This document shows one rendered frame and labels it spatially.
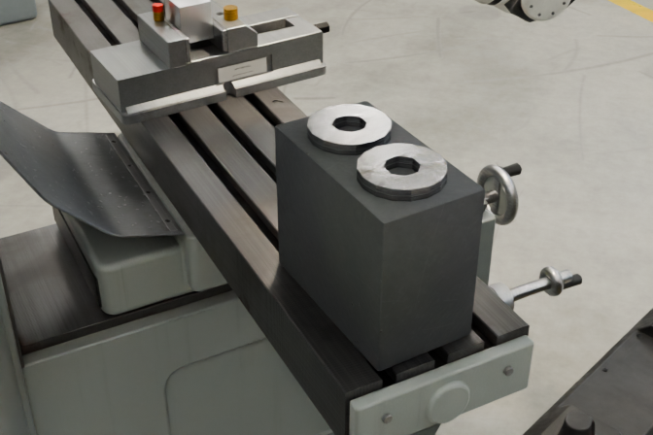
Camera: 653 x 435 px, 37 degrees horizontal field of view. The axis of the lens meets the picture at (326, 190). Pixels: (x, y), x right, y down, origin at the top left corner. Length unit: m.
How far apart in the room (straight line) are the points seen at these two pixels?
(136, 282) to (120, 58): 0.35
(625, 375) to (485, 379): 0.55
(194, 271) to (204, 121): 0.23
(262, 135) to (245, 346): 0.34
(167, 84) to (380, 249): 0.65
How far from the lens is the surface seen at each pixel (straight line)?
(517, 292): 1.83
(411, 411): 1.06
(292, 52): 1.58
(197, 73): 1.52
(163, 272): 1.42
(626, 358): 1.65
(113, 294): 1.41
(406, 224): 0.93
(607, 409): 1.56
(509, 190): 1.83
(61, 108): 3.66
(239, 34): 1.52
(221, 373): 1.58
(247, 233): 1.23
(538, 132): 3.46
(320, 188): 1.01
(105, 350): 1.45
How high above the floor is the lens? 1.65
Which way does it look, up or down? 33 degrees down
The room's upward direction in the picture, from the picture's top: straight up
